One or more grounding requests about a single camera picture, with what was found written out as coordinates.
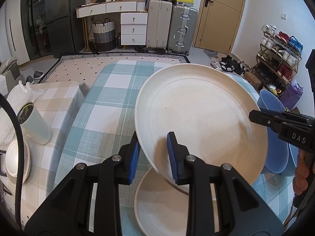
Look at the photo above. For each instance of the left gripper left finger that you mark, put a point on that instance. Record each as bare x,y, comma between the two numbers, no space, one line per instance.
86,201

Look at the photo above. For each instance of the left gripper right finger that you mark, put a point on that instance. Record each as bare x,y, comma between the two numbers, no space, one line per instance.
221,202

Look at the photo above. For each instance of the blue bowl large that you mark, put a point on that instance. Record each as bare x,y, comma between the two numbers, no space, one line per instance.
278,153

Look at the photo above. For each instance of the cream plate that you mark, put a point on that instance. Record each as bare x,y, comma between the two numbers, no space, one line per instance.
160,209
209,113

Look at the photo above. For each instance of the right hand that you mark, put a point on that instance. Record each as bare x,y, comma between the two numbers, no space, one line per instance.
300,183

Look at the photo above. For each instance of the purple bag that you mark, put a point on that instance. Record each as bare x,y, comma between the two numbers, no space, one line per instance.
291,95

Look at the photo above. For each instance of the wooden shoe rack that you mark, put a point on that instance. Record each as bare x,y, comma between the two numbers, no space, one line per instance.
277,60

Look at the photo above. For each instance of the small cream bowl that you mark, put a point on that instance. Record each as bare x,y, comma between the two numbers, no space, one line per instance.
11,160

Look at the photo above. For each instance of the white tumbler cup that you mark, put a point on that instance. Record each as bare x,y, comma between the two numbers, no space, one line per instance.
33,124

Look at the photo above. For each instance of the green plaid tablecloth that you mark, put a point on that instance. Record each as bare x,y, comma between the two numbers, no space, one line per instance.
105,122

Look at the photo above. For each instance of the beige plaid tablecloth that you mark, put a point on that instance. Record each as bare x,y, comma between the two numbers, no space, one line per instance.
58,106

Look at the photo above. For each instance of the dotted floor rug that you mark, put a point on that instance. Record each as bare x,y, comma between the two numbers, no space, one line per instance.
85,67

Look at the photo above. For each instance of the wooden door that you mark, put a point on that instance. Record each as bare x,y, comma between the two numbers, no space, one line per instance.
218,24

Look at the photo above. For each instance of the silver suitcase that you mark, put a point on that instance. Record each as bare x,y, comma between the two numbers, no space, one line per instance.
182,27

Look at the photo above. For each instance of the beige suitcase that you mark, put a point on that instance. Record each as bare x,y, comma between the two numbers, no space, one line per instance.
158,23

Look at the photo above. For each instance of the dark refrigerator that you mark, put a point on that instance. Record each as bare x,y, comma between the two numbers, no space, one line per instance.
65,30

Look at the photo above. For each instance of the woven laundry basket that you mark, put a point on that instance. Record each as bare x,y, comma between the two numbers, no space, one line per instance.
104,35

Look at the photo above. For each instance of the white drawer desk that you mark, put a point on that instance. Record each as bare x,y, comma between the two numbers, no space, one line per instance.
122,12

